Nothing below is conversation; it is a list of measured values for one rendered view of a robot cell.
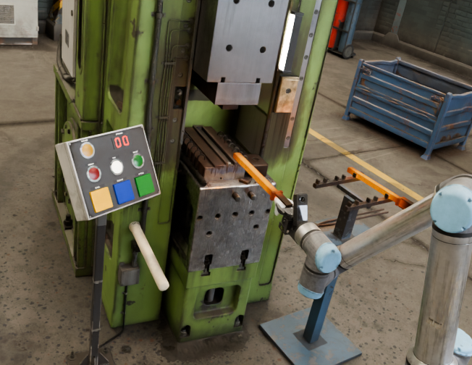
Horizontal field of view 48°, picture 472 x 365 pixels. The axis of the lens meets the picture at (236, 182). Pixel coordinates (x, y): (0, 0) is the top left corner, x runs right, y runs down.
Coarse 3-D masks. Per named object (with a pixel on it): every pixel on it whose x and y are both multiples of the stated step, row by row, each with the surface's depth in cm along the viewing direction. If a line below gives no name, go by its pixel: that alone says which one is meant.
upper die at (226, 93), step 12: (192, 72) 237; (204, 84) 225; (216, 84) 214; (228, 84) 215; (240, 84) 218; (252, 84) 220; (216, 96) 216; (228, 96) 218; (240, 96) 220; (252, 96) 223
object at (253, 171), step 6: (234, 156) 229; (240, 156) 226; (240, 162) 224; (246, 162) 222; (246, 168) 219; (252, 168) 217; (252, 174) 215; (258, 174) 213; (258, 180) 210; (264, 180) 209; (264, 186) 206; (270, 186) 205; (270, 192) 203; (276, 192) 200; (282, 192) 201; (270, 198) 201; (282, 198) 196; (288, 204) 193
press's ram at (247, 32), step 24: (216, 0) 197; (240, 0) 200; (264, 0) 204; (288, 0) 208; (216, 24) 201; (240, 24) 205; (264, 24) 209; (216, 48) 206; (240, 48) 210; (264, 48) 214; (216, 72) 211; (240, 72) 215; (264, 72) 220
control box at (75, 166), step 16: (128, 128) 200; (64, 144) 182; (80, 144) 185; (96, 144) 189; (112, 144) 194; (128, 144) 199; (144, 144) 205; (64, 160) 184; (80, 160) 184; (96, 160) 189; (112, 160) 194; (128, 160) 199; (144, 160) 204; (64, 176) 187; (80, 176) 184; (112, 176) 193; (128, 176) 198; (80, 192) 183; (112, 192) 192; (160, 192) 209; (80, 208) 186; (112, 208) 192
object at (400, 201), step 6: (348, 168) 261; (354, 168) 262; (360, 174) 257; (366, 180) 253; (372, 180) 252; (372, 186) 251; (378, 186) 248; (384, 192) 245; (390, 192) 244; (390, 198) 243; (396, 198) 240; (402, 198) 238; (396, 204) 240; (402, 204) 239; (408, 204) 236
